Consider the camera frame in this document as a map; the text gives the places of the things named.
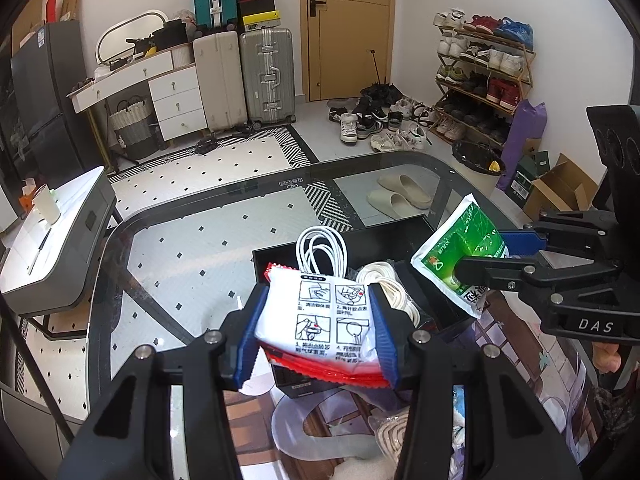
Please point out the white red-edged packet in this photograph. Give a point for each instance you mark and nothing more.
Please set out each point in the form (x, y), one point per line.
(320, 320)

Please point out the wooden shoe rack with shoes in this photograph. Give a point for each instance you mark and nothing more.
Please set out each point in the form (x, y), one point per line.
(500, 91)

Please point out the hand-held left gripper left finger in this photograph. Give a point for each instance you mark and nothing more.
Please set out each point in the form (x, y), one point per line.
(248, 345)

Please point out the person's right hand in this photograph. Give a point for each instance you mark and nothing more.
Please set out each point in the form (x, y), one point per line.
(607, 357)

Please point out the small orange item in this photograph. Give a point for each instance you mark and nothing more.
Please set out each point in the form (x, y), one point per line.
(26, 201)

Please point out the silver suitcase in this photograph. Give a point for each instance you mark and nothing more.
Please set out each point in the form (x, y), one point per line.
(250, 85)

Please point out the white coffee table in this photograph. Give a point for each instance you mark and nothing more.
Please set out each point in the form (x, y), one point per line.
(75, 195)

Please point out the black umbrella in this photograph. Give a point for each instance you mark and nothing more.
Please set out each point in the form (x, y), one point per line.
(377, 92)

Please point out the white dressing table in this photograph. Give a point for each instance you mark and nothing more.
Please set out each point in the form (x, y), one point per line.
(175, 90)

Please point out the black bag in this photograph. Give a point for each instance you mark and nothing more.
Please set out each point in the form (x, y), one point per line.
(170, 35)

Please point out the person's right forearm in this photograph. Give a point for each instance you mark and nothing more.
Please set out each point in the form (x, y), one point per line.
(607, 410)

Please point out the wooden door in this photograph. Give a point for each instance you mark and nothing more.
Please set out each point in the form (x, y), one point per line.
(350, 45)

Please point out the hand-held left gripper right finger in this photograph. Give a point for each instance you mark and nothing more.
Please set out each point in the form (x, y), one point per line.
(389, 350)

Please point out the purple rolled mat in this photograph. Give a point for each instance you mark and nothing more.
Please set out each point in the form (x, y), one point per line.
(525, 135)

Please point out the pale cup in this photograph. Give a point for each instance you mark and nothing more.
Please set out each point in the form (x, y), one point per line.
(47, 207)

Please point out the beige suitcase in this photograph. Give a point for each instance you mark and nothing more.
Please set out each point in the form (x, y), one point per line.
(220, 80)

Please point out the plain black shoe box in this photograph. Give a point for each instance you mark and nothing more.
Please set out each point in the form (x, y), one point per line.
(257, 8)

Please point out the small black device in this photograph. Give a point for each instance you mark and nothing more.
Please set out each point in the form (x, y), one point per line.
(206, 146)

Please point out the dark grey fridge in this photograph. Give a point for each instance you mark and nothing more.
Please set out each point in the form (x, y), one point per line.
(45, 85)

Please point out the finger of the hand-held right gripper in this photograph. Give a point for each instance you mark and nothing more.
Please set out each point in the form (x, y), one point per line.
(490, 272)
(517, 242)

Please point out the brown cardboard box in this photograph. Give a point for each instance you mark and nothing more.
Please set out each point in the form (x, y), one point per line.
(555, 190)

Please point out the printed table mat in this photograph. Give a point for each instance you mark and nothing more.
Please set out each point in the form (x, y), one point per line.
(520, 360)

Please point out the woven laundry basket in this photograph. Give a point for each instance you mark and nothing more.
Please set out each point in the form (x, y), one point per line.
(127, 120)

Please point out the cream trash bin black liner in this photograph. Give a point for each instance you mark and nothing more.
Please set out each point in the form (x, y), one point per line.
(472, 160)

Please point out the thin dark pen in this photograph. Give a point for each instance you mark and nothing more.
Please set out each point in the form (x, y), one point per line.
(40, 250)

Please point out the oval mirror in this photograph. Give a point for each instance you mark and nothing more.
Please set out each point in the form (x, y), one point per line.
(125, 30)

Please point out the beige slipper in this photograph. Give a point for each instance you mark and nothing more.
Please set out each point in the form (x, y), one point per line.
(392, 205)
(405, 190)

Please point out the flat cardboard carton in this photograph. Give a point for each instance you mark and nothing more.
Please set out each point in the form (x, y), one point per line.
(70, 2)

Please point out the black storage box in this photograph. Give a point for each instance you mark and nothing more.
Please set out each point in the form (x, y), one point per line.
(385, 237)

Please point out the pile of worn sneakers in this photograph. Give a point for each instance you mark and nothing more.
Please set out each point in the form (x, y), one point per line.
(350, 127)

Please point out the dark green box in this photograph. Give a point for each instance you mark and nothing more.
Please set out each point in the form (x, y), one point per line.
(525, 180)

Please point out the green white packet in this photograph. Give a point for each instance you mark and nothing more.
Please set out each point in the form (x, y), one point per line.
(465, 250)

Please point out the yellow black box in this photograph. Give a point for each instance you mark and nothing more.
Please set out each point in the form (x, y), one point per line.
(260, 21)

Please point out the tall dark glass cabinet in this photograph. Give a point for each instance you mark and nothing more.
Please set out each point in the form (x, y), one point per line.
(6, 125)

